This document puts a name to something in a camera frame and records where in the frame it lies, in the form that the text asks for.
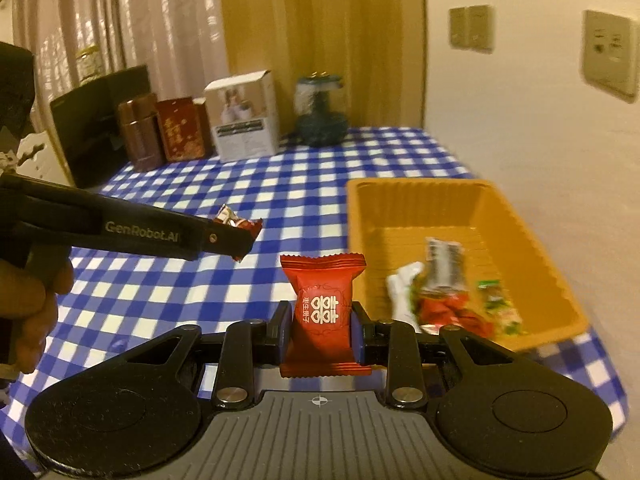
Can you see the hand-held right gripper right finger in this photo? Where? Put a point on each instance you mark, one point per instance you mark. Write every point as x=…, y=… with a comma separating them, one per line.
x=357, y=335

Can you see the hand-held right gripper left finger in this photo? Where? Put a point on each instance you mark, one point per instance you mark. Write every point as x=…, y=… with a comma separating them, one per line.
x=285, y=332

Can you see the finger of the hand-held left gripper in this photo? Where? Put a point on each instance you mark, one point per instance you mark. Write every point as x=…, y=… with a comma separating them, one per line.
x=225, y=242

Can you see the small red twisted candy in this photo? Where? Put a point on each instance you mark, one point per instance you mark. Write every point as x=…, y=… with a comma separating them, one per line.
x=247, y=225

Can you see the square red snack packet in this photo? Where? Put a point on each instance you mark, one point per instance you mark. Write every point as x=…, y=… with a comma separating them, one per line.
x=325, y=310

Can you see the green white snack packet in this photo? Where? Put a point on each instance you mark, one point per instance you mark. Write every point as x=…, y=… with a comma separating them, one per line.
x=402, y=290

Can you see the red pillow snack packet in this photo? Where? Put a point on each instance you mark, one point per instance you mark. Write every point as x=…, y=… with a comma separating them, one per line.
x=440, y=310

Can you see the clear dark stick packet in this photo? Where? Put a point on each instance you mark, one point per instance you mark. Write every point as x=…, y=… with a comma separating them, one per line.
x=445, y=265

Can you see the small red snack packet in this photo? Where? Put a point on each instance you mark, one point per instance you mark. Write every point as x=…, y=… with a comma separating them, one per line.
x=472, y=322

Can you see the orange plastic tray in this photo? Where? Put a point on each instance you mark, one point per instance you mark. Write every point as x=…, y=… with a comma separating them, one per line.
x=400, y=210

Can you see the yellow green candy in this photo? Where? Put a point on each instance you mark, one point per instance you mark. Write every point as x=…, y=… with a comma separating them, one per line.
x=510, y=322

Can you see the person's left hand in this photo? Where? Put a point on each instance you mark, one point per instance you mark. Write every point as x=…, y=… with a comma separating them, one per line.
x=35, y=310

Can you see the blue white checkered tablecloth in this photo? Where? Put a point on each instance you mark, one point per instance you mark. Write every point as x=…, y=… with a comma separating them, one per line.
x=175, y=285

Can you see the black flat panel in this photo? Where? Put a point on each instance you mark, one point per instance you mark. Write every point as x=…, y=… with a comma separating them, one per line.
x=85, y=125

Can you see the brown metal tin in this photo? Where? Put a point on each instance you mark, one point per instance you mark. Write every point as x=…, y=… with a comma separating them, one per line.
x=140, y=135

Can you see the red gold printed tin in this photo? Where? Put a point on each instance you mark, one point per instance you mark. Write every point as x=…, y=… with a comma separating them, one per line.
x=177, y=132

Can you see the white cardboard box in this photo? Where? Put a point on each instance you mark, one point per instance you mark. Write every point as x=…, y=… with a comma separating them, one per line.
x=240, y=120

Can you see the glass jar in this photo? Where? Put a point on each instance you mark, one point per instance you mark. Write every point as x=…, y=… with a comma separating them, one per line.
x=320, y=115

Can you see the beige curtain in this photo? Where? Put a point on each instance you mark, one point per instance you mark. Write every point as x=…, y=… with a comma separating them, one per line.
x=165, y=10

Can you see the brown wooden panel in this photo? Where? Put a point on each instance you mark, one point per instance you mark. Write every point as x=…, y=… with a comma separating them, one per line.
x=350, y=35

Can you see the large beige wall socket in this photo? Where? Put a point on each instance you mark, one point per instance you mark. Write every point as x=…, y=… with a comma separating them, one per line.
x=606, y=55

